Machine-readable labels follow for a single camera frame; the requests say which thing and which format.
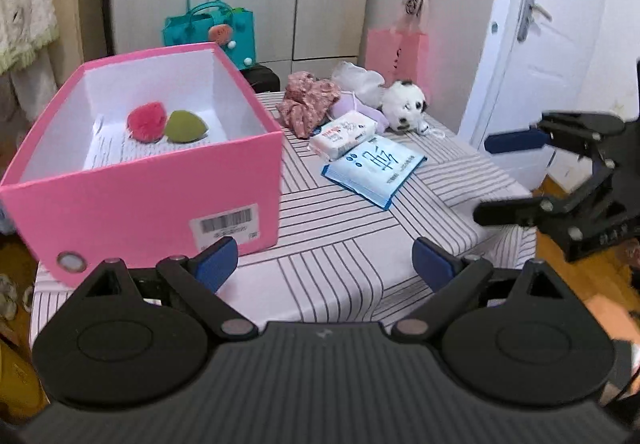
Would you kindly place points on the floral fabric scrunchie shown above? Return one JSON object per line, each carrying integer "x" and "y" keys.
{"x": 305, "y": 104}

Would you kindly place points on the teal felt tote bag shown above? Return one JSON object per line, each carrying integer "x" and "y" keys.
{"x": 200, "y": 31}

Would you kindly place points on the floral slipper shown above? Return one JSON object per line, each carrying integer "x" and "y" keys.
{"x": 12, "y": 299}

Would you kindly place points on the white tissue pack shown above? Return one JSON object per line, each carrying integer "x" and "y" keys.
{"x": 342, "y": 131}

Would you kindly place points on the black suitcase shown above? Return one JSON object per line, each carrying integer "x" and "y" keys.
{"x": 262, "y": 78}

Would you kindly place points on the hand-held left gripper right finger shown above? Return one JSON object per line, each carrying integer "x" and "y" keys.
{"x": 430, "y": 259}

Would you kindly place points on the pink paper gift bag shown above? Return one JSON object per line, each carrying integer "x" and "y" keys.
{"x": 395, "y": 54}

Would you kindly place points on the pink cardboard box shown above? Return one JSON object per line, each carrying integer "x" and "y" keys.
{"x": 125, "y": 204}

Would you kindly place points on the red pompom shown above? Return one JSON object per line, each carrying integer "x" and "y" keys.
{"x": 145, "y": 121}

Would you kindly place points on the white door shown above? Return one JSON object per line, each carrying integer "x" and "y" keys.
{"x": 540, "y": 64}

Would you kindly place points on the green makeup sponge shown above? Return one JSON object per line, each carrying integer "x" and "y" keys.
{"x": 186, "y": 126}

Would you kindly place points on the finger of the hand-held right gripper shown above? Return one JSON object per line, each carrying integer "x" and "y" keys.
{"x": 510, "y": 213}
{"x": 515, "y": 141}

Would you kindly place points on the white panda plush toy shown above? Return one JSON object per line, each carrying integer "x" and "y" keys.
{"x": 400, "y": 106}

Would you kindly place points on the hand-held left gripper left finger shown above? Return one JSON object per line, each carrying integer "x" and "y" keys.
{"x": 220, "y": 258}

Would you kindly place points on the blue wet wipes pack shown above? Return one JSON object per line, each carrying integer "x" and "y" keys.
{"x": 375, "y": 169}

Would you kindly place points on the printed paper sheet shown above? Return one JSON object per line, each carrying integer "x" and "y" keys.
{"x": 115, "y": 149}

